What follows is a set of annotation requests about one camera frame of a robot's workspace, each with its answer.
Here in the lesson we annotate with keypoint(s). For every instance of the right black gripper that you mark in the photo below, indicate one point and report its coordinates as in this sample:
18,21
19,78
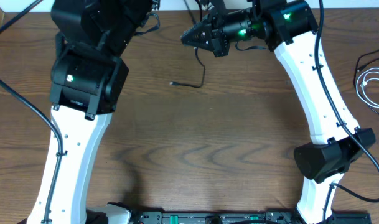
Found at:
216,38

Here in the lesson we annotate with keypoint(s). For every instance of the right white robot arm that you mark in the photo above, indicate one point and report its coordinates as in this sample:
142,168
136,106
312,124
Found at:
290,32

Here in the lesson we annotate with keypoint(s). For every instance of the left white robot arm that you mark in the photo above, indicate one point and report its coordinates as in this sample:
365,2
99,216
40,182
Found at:
87,78

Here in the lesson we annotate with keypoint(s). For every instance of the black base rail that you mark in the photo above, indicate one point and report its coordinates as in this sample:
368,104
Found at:
208,217

